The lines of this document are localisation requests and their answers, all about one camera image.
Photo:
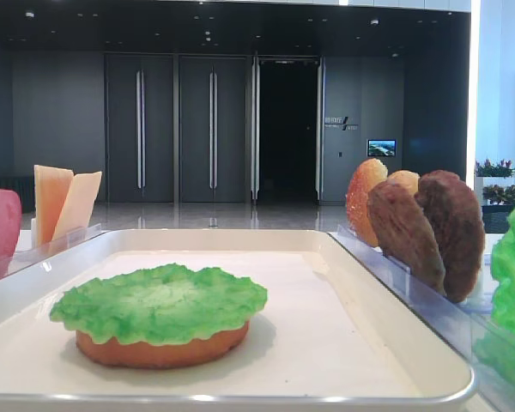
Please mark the green lettuce leaf picked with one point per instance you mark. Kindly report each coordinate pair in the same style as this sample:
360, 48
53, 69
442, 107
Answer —
166, 305

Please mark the flower planter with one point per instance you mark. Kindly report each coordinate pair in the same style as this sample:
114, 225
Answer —
495, 182

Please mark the clear long rail right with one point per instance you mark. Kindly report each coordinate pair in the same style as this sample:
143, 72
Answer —
467, 327

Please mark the dark double door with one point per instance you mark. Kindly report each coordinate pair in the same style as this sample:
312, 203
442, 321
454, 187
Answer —
139, 101
212, 130

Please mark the wall sign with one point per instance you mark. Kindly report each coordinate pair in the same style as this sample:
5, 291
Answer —
342, 123

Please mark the bun slice on tray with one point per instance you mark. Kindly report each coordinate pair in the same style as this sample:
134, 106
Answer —
167, 356

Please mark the dark double door middle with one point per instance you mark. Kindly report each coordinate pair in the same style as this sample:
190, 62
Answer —
212, 130

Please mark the small wall screen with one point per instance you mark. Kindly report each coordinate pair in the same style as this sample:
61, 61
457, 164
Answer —
381, 148

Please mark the brown meat patty left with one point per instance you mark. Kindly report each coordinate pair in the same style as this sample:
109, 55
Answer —
404, 233

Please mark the dark double door left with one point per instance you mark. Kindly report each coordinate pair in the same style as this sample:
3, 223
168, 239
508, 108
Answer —
139, 101

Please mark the clear long rail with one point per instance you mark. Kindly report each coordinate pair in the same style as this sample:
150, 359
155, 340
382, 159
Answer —
23, 259
467, 327

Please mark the yellow cheese slice inner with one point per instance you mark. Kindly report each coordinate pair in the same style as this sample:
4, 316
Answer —
78, 204

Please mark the clear long rail left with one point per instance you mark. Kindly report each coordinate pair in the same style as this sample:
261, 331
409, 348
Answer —
23, 259

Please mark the orange cheese slice outer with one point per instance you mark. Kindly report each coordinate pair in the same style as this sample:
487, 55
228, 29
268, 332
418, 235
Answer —
51, 186

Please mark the sesame bun top left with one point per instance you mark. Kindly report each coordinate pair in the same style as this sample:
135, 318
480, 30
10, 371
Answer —
366, 176

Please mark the golden bun top right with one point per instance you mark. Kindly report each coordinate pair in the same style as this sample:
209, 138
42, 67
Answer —
407, 179

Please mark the green lettuce leaf in holder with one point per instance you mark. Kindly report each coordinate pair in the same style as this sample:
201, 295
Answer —
513, 274

